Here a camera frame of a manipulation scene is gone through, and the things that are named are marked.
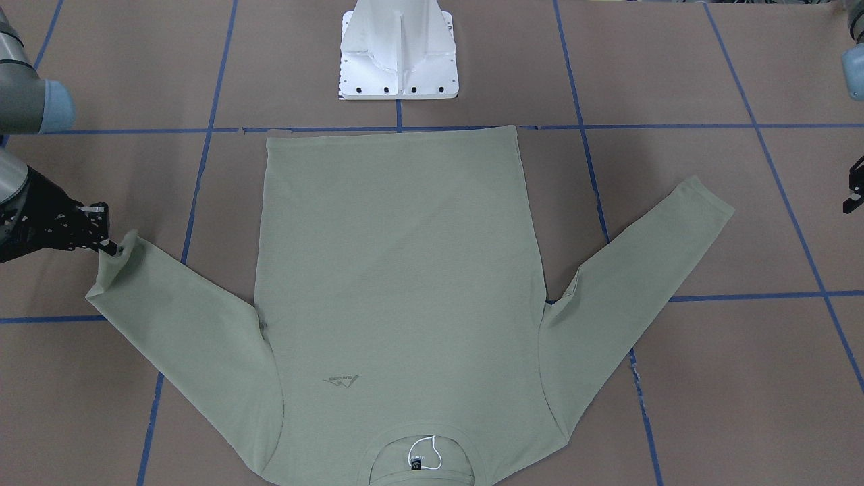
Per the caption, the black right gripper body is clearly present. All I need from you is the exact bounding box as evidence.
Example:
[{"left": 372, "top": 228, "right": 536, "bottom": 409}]
[{"left": 1, "top": 168, "right": 84, "bottom": 263}]

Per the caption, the olive green long-sleeve shirt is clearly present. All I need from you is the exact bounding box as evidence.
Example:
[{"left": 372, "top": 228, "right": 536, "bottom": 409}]
[{"left": 86, "top": 126, "right": 734, "bottom": 485}]

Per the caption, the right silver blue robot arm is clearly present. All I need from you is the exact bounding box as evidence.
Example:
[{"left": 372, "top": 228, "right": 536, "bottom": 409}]
[{"left": 1, "top": 11, "right": 121, "bottom": 263}]

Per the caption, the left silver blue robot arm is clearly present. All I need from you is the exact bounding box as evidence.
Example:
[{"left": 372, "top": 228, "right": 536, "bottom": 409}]
[{"left": 840, "top": 1, "right": 863, "bottom": 213}]

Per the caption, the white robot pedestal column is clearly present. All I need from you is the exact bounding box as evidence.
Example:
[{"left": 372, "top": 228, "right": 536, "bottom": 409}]
[{"left": 337, "top": 1, "right": 460, "bottom": 101}]

